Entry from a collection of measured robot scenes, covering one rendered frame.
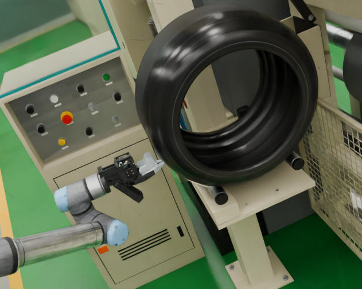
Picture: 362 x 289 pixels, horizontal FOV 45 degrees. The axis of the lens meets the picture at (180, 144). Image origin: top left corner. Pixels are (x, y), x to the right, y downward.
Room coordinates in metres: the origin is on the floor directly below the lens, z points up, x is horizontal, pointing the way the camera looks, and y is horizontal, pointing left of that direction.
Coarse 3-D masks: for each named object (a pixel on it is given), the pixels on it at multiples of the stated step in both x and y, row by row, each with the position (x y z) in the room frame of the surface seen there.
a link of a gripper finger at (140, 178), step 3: (150, 171) 1.18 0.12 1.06; (153, 171) 1.18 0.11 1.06; (141, 174) 1.18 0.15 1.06; (144, 174) 1.17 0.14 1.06; (147, 174) 1.17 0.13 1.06; (150, 174) 1.17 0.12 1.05; (153, 174) 1.17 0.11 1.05; (138, 177) 1.17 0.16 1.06; (141, 177) 1.16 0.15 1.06; (144, 177) 1.16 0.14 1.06; (147, 177) 1.16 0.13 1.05; (150, 177) 1.17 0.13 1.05; (135, 180) 1.17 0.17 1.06; (138, 180) 1.16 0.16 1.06; (141, 180) 1.16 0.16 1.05; (144, 180) 1.16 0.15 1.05; (135, 183) 1.16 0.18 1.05
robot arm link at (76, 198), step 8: (72, 184) 1.19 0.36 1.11; (80, 184) 1.17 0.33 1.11; (56, 192) 1.18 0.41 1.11; (64, 192) 1.16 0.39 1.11; (72, 192) 1.16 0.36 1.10; (80, 192) 1.15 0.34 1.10; (88, 192) 1.15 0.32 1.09; (56, 200) 1.15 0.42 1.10; (64, 200) 1.15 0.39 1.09; (72, 200) 1.15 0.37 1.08; (80, 200) 1.15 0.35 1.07; (88, 200) 1.15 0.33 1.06; (64, 208) 1.14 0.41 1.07; (72, 208) 1.15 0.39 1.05; (80, 208) 1.15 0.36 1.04
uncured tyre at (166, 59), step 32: (160, 32) 1.33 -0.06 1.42; (192, 32) 1.17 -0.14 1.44; (224, 32) 1.14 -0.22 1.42; (256, 32) 1.14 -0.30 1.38; (288, 32) 1.18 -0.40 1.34; (160, 64) 1.17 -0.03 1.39; (192, 64) 1.12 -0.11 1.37; (288, 64) 1.15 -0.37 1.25; (160, 96) 1.12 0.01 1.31; (256, 96) 1.42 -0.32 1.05; (288, 96) 1.34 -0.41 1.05; (160, 128) 1.11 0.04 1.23; (224, 128) 1.41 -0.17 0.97; (256, 128) 1.38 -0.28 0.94; (288, 128) 1.26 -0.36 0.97; (192, 160) 1.10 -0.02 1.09; (224, 160) 1.31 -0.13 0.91; (256, 160) 1.24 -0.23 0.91
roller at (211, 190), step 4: (208, 188) 1.19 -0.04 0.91; (212, 188) 1.17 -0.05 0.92; (216, 188) 1.16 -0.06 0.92; (220, 188) 1.15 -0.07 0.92; (212, 192) 1.15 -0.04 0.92; (216, 192) 1.14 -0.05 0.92; (220, 192) 1.13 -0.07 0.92; (224, 192) 1.13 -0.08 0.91; (212, 196) 1.15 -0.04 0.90; (216, 196) 1.12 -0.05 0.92; (220, 196) 1.12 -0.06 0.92; (224, 196) 1.12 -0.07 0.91; (216, 200) 1.12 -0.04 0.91; (220, 200) 1.12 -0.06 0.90; (224, 200) 1.12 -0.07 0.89; (220, 204) 1.12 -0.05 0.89
